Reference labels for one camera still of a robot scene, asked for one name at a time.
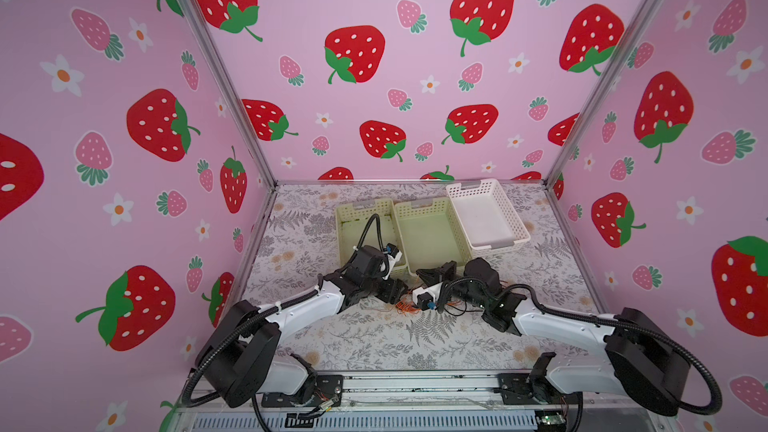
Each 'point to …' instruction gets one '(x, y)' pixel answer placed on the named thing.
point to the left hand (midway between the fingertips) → (400, 282)
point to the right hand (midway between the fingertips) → (421, 263)
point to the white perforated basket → (484, 219)
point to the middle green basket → (430, 234)
